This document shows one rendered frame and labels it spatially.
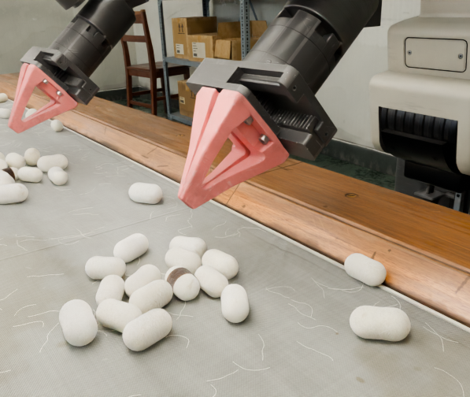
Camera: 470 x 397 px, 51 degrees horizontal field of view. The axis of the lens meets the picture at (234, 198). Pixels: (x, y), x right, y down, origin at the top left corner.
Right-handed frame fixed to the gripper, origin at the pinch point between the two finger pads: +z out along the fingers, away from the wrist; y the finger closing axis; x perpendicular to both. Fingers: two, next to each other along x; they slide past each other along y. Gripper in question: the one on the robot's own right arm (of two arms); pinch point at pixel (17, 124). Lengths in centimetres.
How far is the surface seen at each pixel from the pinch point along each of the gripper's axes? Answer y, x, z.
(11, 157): -5.5, 3.8, 3.8
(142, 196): 17.5, 9.0, -1.3
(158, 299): 36.1, 3.5, 4.8
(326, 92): -151, 174, -134
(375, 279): 43.6, 12.5, -5.2
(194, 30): -252, 128, -135
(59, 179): 5.4, 6.0, 2.3
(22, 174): 0.8, 4.0, 4.5
